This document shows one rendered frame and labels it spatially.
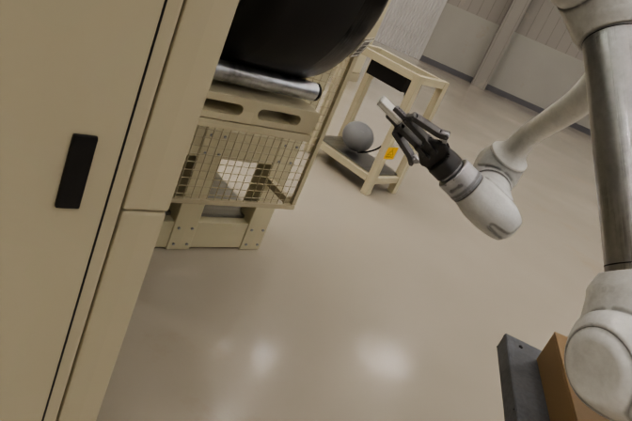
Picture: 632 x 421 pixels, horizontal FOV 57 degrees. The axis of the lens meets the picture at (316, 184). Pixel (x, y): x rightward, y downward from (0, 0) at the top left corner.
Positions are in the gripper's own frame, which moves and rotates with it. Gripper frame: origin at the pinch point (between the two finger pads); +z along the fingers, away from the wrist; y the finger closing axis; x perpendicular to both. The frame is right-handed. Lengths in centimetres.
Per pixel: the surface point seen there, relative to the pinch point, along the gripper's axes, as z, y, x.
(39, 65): 34, -30, -86
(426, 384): -87, 78, 18
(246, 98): 25.2, 12.4, -18.4
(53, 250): 24, -14, -89
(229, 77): 30.7, 10.7, -19.6
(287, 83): 21.4, 9.4, -8.0
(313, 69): 19.3, 3.1, -5.8
